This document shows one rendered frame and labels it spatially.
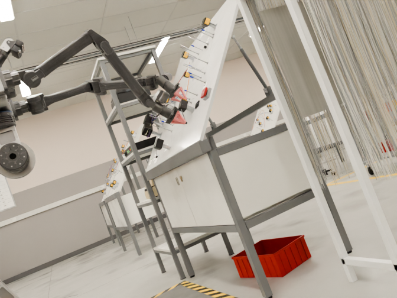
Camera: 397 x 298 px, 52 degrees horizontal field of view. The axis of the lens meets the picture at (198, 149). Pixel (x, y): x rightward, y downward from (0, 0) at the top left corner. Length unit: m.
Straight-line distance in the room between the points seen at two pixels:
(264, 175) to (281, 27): 0.76
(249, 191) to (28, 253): 8.02
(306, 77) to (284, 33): 0.24
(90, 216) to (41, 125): 2.38
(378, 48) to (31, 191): 8.68
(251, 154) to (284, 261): 0.67
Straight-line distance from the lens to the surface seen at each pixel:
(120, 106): 3.31
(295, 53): 2.11
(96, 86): 2.65
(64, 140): 9.98
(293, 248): 2.53
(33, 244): 9.79
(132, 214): 5.52
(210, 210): 2.35
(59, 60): 2.14
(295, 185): 2.29
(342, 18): 1.83
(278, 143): 2.28
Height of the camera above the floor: 0.72
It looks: 3 degrees up
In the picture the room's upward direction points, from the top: 21 degrees counter-clockwise
